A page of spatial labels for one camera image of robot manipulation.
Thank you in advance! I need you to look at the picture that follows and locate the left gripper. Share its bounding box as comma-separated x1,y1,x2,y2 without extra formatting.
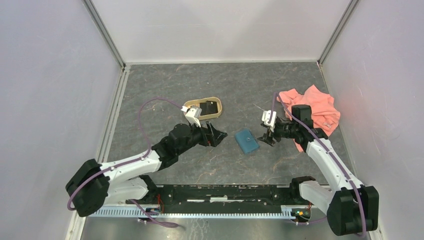
177,119,228,156

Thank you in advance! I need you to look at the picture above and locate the blue card holder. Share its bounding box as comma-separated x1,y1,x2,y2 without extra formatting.
234,129,260,155

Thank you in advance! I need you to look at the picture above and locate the beige card tray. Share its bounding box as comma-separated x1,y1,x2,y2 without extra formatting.
184,96,223,121

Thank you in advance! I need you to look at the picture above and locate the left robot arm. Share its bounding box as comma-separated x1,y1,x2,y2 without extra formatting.
65,122,227,217

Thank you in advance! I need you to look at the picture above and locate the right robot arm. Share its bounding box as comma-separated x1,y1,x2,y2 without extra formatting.
259,104,380,236

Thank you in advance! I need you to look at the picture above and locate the pink cloth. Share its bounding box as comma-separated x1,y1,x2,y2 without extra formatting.
275,85,341,136

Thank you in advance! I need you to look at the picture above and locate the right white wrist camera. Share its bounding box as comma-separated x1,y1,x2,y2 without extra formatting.
261,110,277,132

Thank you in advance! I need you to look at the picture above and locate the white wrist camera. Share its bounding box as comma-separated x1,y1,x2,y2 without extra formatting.
261,110,277,132
180,106,202,128

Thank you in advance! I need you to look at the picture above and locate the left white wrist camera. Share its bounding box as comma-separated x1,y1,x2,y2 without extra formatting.
180,106,202,128

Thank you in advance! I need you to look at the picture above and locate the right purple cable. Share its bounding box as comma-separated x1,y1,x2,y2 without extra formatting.
271,92,368,237

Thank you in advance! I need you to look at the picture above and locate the purple cable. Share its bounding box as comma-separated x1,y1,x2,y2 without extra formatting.
271,92,368,237
66,97,185,229

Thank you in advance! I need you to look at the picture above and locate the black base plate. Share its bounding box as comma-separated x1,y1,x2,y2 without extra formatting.
125,184,323,215

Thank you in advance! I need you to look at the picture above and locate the aluminium frame rail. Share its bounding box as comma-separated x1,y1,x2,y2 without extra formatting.
75,184,377,209

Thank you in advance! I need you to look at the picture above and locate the blue slotted cable duct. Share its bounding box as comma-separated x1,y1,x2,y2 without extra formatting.
89,206,294,220

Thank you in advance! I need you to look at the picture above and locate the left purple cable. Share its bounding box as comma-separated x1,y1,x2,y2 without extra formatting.
66,97,185,229

